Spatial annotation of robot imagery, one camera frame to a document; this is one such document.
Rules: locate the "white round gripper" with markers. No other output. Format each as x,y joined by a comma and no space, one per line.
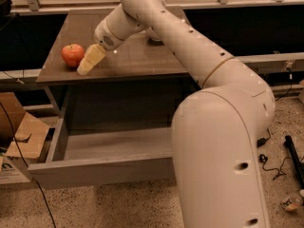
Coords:
105,37

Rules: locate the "red apple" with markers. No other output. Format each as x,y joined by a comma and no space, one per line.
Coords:
72,54

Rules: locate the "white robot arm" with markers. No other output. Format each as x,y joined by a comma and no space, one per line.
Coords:
214,130

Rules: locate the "grey cabinet with glossy top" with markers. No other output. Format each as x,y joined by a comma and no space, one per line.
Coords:
137,85

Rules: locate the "open grey top drawer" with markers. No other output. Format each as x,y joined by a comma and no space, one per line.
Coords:
111,133

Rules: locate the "white ceramic bowl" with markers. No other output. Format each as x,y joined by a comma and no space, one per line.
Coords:
151,34

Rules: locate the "brown cardboard box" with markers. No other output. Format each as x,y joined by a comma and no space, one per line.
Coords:
24,133

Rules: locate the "white paper box on floor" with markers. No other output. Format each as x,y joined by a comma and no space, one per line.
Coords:
13,170

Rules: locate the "black bar on floor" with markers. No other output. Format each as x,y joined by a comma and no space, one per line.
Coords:
298,165

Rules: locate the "plastic bottle on floor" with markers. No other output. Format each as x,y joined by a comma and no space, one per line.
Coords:
293,201

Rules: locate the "black power adapter with cable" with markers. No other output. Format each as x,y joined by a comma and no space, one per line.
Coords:
273,157

